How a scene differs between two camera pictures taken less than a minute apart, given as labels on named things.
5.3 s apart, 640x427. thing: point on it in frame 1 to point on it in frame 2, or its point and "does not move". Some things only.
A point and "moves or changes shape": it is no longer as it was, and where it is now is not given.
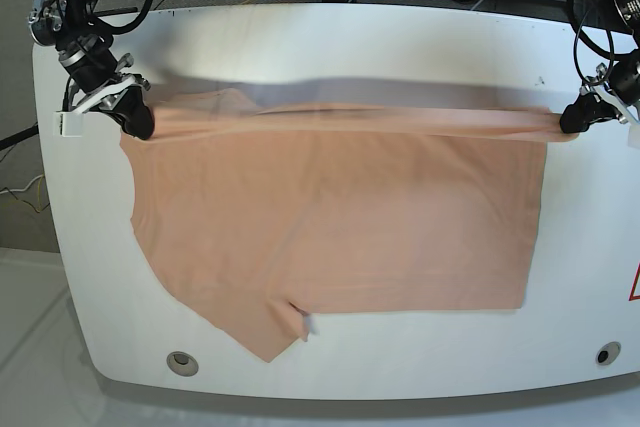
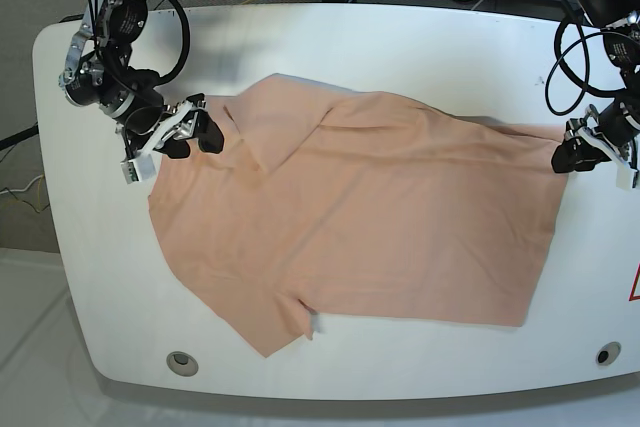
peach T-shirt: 259,217 moves or changes shape
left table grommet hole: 182,363 does not move
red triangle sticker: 635,288 does not move
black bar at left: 13,139 does not move
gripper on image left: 100,78 to 145,129
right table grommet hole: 608,353 does not move
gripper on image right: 620,80 to 618,129
